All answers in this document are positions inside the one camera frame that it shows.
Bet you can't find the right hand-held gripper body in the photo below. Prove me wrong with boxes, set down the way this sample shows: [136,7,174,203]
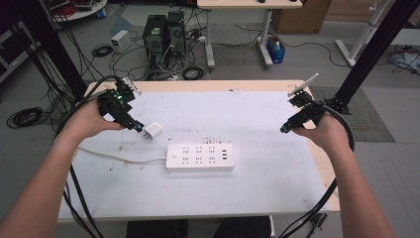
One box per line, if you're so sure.
[286,72,327,132]

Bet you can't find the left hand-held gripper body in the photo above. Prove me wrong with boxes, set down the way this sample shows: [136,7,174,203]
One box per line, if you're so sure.
[96,77,143,131]

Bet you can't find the white charger plug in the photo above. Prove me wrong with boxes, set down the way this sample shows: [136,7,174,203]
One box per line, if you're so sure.
[142,121,164,141]

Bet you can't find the person's right hand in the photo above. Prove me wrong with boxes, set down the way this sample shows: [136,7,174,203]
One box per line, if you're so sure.
[292,112,353,157]

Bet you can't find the person's left hand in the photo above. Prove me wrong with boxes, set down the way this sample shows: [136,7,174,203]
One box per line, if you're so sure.
[63,99,125,144]

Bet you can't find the grey floor mat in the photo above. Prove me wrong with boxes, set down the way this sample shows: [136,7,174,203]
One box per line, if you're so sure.
[309,85,396,144]

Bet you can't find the small white box device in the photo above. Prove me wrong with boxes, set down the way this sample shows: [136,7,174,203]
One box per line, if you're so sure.
[110,29,132,55]

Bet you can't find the white power strip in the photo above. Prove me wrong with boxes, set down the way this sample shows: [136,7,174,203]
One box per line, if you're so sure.
[165,142,236,172]

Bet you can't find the blue storage bin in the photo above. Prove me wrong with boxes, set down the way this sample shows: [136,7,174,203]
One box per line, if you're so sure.
[265,36,287,64]

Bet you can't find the black computer tower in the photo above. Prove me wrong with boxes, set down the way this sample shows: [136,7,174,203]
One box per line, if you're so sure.
[142,14,168,72]
[165,10,187,59]

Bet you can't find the white table mat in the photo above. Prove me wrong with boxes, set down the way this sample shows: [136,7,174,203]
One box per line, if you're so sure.
[57,90,332,221]

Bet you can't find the white metal stand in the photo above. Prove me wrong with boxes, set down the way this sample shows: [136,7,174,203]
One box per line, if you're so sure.
[334,0,388,68]

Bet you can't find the round white table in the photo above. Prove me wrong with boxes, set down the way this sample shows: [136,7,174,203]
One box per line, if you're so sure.
[42,0,109,23]

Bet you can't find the cardboard box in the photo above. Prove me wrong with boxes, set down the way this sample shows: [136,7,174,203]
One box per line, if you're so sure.
[271,0,332,35]

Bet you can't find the person's dark trouser legs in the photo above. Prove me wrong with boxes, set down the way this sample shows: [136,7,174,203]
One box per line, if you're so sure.
[126,215,272,238]

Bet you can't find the wooden desk with white legs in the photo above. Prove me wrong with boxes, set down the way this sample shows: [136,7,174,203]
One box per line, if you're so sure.
[196,0,304,69]

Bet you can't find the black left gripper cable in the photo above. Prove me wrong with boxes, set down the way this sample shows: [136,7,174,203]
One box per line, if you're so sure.
[53,74,121,238]

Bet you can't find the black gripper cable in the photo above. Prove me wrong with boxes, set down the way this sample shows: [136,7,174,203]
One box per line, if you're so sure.
[53,74,121,238]
[277,100,357,238]

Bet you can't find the white power strip cable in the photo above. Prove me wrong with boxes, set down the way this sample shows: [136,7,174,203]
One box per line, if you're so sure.
[76,146,168,166]

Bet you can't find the coiled black cable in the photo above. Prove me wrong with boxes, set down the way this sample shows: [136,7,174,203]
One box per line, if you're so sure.
[181,65,206,81]
[6,106,45,130]
[91,43,114,59]

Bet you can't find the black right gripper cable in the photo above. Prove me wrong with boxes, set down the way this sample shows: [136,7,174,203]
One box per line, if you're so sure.
[277,100,357,238]

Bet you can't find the black metal frame post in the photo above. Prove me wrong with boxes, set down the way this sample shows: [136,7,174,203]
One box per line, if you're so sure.
[324,0,420,116]
[12,0,89,101]

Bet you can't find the black bracket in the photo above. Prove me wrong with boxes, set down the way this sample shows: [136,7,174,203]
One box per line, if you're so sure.
[304,212,329,238]

